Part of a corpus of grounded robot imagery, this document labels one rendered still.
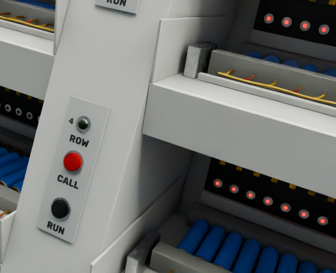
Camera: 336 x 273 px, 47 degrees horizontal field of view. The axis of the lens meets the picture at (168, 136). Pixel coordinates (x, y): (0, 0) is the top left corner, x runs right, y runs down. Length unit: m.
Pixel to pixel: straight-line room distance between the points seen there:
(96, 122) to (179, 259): 0.16
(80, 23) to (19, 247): 0.21
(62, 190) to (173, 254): 0.13
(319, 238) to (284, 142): 0.20
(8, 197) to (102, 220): 0.15
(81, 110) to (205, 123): 0.11
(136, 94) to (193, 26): 0.09
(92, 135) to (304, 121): 0.17
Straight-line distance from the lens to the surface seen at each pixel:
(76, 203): 0.35
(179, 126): 0.31
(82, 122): 0.33
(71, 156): 0.34
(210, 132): 0.30
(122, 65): 0.33
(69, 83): 0.35
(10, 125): 0.62
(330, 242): 0.47
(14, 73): 0.40
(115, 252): 0.37
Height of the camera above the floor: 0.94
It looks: 6 degrees down
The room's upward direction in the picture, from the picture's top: 16 degrees clockwise
